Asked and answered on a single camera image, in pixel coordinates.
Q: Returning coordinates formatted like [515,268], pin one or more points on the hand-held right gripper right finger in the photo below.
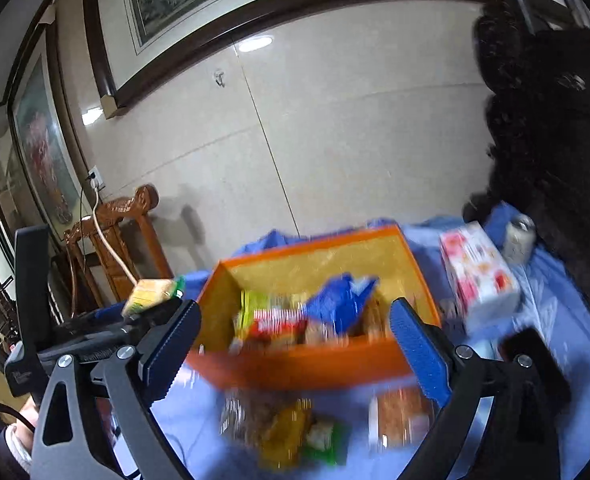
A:
[420,355]

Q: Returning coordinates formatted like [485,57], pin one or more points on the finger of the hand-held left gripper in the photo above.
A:
[157,314]

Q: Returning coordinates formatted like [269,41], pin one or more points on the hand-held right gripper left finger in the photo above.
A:
[170,355]

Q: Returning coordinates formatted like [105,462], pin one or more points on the yellow cracker packet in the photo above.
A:
[147,295]

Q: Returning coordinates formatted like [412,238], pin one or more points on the red and green snack packet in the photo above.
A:
[247,310]

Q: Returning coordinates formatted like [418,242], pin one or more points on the blue snack packet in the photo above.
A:
[340,302]

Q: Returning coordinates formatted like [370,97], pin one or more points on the orange cardboard box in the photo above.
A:
[300,366]

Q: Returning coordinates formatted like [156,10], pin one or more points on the person's left forearm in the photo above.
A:
[17,447]

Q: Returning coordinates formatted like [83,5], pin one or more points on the orange brown pastry packet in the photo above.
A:
[400,416]

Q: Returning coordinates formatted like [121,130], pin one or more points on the clear crinkled snack packet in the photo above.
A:
[240,420]

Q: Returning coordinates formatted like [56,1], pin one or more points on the clear cookie packet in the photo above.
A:
[321,333]

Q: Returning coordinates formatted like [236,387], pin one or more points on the floral tissue box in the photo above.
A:
[480,272]

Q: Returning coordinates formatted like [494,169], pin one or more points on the brown wooden chair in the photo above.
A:
[125,207]

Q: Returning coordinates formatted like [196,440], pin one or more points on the framed red floral painting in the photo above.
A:
[40,145]

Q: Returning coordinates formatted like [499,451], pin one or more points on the blue tablecloth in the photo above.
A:
[550,300]

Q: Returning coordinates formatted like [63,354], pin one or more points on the golden yellow snack packet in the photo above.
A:
[295,435]

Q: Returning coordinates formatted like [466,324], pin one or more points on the small white can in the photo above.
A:
[519,240]

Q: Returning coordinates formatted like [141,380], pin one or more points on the dark carved wooden bench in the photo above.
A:
[550,135]

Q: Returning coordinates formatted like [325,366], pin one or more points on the white wall socket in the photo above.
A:
[97,179]

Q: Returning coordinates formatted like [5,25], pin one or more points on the small wall hook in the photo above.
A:
[219,78]

